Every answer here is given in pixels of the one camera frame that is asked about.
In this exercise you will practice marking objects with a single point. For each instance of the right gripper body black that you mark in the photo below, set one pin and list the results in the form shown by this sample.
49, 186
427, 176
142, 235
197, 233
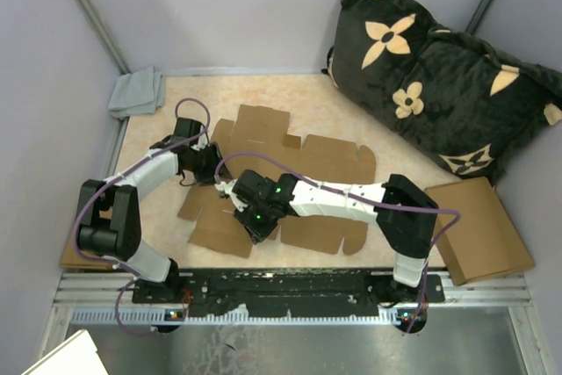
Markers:
260, 219

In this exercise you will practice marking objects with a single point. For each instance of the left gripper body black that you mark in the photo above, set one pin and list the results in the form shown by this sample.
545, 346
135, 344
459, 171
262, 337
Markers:
205, 163

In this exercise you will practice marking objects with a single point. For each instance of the brown cardboard box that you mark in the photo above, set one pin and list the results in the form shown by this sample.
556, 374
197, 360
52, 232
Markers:
259, 140

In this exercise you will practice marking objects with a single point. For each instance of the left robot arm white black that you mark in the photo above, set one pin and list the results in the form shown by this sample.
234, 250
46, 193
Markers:
108, 221

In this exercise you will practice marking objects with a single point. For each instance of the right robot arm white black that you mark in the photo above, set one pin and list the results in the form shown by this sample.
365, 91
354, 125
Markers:
404, 213

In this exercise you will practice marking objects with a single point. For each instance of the folded cardboard box left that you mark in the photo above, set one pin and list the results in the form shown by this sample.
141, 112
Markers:
70, 260

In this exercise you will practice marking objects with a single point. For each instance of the folded cardboard box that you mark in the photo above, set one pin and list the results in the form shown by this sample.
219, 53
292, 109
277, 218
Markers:
484, 244
70, 260

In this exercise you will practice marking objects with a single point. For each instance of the folded cardboard box right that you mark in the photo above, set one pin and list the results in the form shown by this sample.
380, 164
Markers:
484, 244

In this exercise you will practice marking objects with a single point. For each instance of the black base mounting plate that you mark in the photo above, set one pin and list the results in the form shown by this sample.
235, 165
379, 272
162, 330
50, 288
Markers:
275, 293

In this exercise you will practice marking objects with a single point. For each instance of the grey folded cloth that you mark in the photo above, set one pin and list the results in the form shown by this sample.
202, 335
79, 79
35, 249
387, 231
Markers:
139, 93

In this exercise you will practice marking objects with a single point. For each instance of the black floral plush pillow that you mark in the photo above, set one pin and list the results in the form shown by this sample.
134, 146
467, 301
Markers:
469, 107

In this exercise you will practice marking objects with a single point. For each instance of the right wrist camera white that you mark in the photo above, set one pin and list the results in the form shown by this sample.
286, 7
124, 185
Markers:
226, 190

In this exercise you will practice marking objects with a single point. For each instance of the aluminium rail frame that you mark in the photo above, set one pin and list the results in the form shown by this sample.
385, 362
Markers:
302, 321

